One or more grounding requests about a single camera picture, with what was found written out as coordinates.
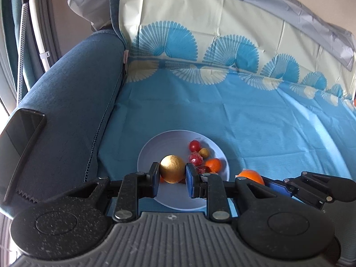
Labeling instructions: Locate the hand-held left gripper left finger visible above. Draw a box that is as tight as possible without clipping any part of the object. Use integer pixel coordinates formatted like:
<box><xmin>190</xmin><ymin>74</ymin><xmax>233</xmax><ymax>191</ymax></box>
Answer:
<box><xmin>63</xmin><ymin>162</ymin><xmax>161</xmax><ymax>223</ymax></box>

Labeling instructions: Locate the large orange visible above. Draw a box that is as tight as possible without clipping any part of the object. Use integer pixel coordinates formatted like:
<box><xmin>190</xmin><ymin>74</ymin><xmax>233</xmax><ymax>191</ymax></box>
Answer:
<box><xmin>237</xmin><ymin>169</ymin><xmax>265</xmax><ymax>186</ymax></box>

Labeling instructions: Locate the black smartphone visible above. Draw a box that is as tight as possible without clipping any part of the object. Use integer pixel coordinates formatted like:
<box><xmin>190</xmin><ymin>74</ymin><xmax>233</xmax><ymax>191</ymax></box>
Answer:
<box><xmin>0</xmin><ymin>109</ymin><xmax>47</xmax><ymax>203</ymax></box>

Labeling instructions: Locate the small orange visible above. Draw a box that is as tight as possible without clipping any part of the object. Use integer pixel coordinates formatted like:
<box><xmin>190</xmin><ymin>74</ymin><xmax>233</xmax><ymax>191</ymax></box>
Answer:
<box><xmin>204</xmin><ymin>158</ymin><xmax>222</xmax><ymax>173</ymax></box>

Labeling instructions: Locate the white pole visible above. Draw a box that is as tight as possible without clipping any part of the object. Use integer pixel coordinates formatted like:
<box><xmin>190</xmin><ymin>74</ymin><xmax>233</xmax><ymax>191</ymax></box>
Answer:
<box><xmin>26</xmin><ymin>0</ymin><xmax>52</xmax><ymax>71</ymax></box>

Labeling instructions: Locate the pale blue round plate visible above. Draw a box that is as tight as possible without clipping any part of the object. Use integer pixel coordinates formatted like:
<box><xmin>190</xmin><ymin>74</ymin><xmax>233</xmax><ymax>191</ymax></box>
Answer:
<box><xmin>137</xmin><ymin>129</ymin><xmax>231</xmax><ymax>210</ymax></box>

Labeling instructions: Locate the red strawberry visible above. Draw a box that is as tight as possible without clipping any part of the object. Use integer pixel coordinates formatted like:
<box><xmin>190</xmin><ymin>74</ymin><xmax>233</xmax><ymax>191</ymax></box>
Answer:
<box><xmin>189</xmin><ymin>152</ymin><xmax>204</xmax><ymax>166</ymax></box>

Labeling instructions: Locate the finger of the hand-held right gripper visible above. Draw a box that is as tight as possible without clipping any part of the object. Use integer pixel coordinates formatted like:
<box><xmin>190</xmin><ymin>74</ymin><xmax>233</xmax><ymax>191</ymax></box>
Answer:
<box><xmin>284</xmin><ymin>171</ymin><xmax>356</xmax><ymax>201</ymax></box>
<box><xmin>263</xmin><ymin>176</ymin><xmax>334</xmax><ymax>211</ymax></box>

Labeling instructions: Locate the blue fan-print cloth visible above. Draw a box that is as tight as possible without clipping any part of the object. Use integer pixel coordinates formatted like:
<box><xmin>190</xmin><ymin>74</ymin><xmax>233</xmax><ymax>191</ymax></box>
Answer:
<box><xmin>97</xmin><ymin>0</ymin><xmax>356</xmax><ymax>256</ymax></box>

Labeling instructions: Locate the yellow lemon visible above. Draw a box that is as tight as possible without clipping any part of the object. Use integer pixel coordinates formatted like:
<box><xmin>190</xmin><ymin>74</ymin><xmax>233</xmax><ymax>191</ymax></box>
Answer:
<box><xmin>159</xmin><ymin>155</ymin><xmax>186</xmax><ymax>184</ymax></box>

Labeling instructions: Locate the teal curtain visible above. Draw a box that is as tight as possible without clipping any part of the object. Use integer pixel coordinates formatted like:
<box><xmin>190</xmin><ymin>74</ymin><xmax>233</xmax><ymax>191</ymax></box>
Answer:
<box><xmin>0</xmin><ymin>0</ymin><xmax>36</xmax><ymax>98</ymax></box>

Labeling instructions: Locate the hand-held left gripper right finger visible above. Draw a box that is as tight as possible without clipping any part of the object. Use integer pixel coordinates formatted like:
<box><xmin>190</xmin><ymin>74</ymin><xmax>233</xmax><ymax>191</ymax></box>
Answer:
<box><xmin>185</xmin><ymin>163</ymin><xmax>276</xmax><ymax>223</ymax></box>

